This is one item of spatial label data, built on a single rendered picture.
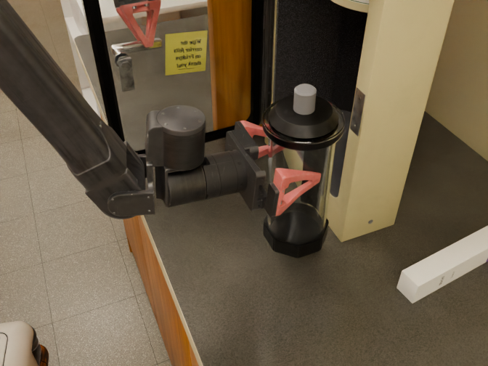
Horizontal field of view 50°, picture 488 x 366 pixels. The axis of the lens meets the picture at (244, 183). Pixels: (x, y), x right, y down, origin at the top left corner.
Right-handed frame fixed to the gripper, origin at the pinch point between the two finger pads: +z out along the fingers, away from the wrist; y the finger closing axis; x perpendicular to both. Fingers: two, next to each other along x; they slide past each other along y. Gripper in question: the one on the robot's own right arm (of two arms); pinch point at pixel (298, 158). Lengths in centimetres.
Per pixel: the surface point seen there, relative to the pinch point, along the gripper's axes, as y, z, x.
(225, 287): -1.0, -10.0, 22.9
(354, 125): 2.0, 9.8, -2.5
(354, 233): 0.1, 14.5, 19.6
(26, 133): 203, -38, 122
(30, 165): 173, -39, 122
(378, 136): 0.4, 13.5, -0.9
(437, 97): 29, 55, 15
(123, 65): 28.2, -17.9, -2.4
